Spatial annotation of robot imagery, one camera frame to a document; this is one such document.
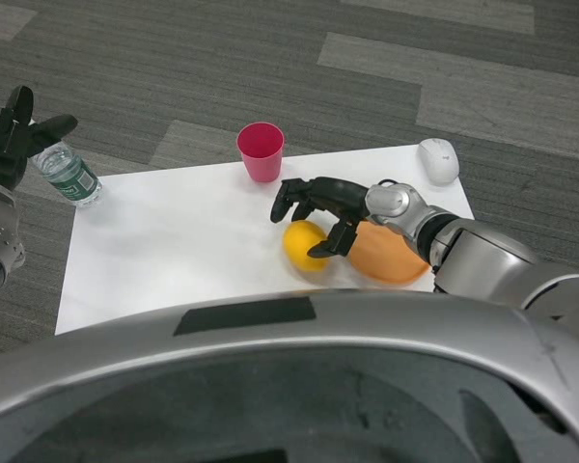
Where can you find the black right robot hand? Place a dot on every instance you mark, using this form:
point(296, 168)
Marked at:
point(333, 193)

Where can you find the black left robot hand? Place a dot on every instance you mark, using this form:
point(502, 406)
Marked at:
point(7, 149)

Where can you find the yellow lemon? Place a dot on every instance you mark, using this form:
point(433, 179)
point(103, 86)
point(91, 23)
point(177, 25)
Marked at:
point(296, 243)

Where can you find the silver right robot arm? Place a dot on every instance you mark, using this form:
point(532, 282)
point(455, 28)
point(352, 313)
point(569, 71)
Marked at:
point(482, 260)

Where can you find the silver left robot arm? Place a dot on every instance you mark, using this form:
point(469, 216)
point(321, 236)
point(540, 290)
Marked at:
point(0, 241)

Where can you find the clear water bottle green label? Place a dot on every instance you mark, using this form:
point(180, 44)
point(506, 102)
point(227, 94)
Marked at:
point(72, 178)

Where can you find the pink plastic cup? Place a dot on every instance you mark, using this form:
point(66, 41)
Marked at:
point(263, 164)

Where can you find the orange plastic plate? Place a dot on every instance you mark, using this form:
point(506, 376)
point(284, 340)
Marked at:
point(386, 260)

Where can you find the white computer mouse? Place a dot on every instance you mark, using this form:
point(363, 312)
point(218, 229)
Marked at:
point(439, 161)

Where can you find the silver robot chest black window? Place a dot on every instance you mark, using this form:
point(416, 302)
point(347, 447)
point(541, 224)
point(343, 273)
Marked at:
point(289, 337)

